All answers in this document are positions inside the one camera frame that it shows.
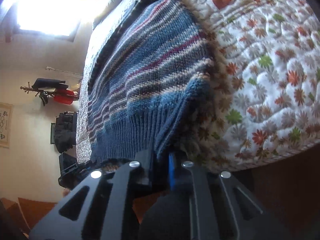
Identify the blue striped knit sweater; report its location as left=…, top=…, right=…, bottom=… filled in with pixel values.
left=87, top=0, right=214, bottom=163

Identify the coat rack with clothes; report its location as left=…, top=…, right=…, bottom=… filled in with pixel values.
left=20, top=78, right=79, bottom=106

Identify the black bag on shelf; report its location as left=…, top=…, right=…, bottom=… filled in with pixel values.
left=50, top=112, right=78, bottom=153

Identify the person's dark trouser leg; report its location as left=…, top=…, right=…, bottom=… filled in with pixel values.
left=138, top=192, right=190, bottom=240

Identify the bright window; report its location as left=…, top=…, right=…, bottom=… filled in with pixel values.
left=1, top=0, right=103, bottom=37

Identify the floral quilted bedspread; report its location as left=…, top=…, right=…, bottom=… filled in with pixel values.
left=75, top=0, right=320, bottom=173

